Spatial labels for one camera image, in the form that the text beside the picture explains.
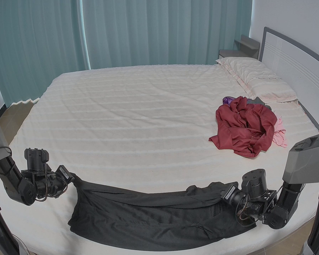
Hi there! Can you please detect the cream pillow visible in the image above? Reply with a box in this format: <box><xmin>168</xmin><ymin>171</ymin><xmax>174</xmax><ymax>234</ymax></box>
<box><xmin>215</xmin><ymin>56</ymin><xmax>298</xmax><ymax>103</ymax></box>

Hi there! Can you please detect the grey garment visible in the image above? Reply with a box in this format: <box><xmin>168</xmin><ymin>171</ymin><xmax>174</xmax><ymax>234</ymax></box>
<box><xmin>246</xmin><ymin>97</ymin><xmax>272</xmax><ymax>111</ymax></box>

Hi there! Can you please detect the bed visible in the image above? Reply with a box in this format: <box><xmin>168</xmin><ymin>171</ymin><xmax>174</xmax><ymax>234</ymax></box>
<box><xmin>0</xmin><ymin>27</ymin><xmax>319</xmax><ymax>255</ymax></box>

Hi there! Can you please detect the dark red garment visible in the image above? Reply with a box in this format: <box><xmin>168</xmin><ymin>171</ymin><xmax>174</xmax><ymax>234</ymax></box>
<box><xmin>209</xmin><ymin>96</ymin><xmax>278</xmax><ymax>158</ymax></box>

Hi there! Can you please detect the pink garment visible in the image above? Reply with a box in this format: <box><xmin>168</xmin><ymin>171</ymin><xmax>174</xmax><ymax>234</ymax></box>
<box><xmin>271</xmin><ymin>116</ymin><xmax>288</xmax><ymax>147</ymax></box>

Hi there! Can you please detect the black cable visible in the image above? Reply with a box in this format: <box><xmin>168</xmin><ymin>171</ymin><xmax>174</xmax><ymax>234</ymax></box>
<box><xmin>235</xmin><ymin>209</ymin><xmax>257</xmax><ymax>228</ymax></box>
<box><xmin>0</xmin><ymin>147</ymin><xmax>13</xmax><ymax>169</ymax></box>

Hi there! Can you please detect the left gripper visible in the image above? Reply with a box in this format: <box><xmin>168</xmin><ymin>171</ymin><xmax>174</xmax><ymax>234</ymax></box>
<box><xmin>49</xmin><ymin>165</ymin><xmax>71</xmax><ymax>196</ymax></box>

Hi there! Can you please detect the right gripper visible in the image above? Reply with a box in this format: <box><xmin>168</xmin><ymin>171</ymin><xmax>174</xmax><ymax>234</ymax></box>
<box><xmin>220</xmin><ymin>183</ymin><xmax>247</xmax><ymax>209</ymax></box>

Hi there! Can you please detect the grey bedside table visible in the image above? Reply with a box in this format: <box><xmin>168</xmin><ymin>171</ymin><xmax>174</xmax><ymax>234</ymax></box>
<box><xmin>219</xmin><ymin>34</ymin><xmax>260</xmax><ymax>60</ymax></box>

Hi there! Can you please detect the black polo shirt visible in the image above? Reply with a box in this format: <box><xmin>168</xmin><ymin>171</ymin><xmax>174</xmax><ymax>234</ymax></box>
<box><xmin>68</xmin><ymin>174</ymin><xmax>256</xmax><ymax>251</ymax></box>

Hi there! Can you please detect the blue-green curtain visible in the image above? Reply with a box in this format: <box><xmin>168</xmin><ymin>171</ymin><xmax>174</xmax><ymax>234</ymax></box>
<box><xmin>81</xmin><ymin>0</ymin><xmax>253</xmax><ymax>70</ymax></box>
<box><xmin>0</xmin><ymin>0</ymin><xmax>91</xmax><ymax>108</ymax></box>

